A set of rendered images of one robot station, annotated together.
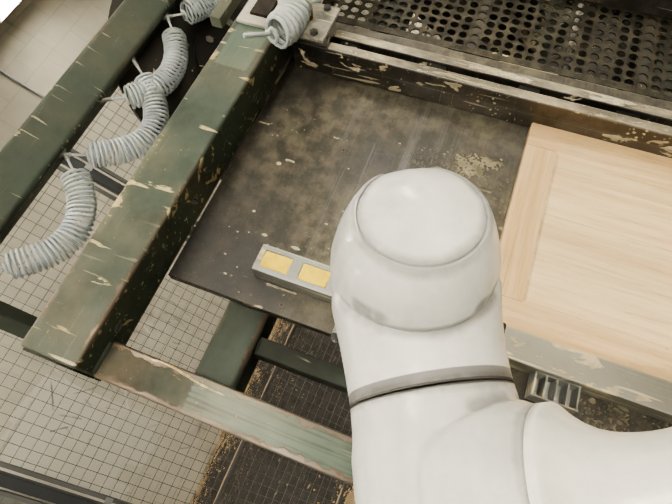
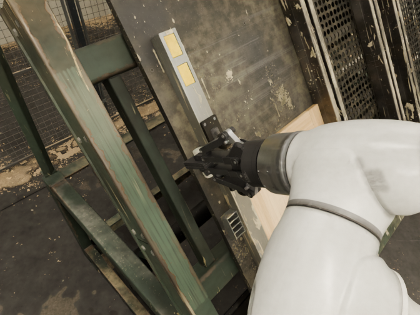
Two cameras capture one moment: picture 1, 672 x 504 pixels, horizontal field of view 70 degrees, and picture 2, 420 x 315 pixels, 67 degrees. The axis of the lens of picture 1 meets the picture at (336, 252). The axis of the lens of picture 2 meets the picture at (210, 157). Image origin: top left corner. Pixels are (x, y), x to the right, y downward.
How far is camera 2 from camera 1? 28 cm
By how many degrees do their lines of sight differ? 29
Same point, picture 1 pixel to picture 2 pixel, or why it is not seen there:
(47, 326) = not seen: outside the picture
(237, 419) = (87, 112)
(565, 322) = (260, 199)
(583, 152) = not seen: hidden behind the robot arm
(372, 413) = (337, 223)
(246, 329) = (117, 61)
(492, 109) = (311, 80)
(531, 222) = not seen: hidden behind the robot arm
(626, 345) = (270, 227)
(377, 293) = (401, 181)
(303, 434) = (119, 153)
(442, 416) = (369, 250)
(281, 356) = (122, 95)
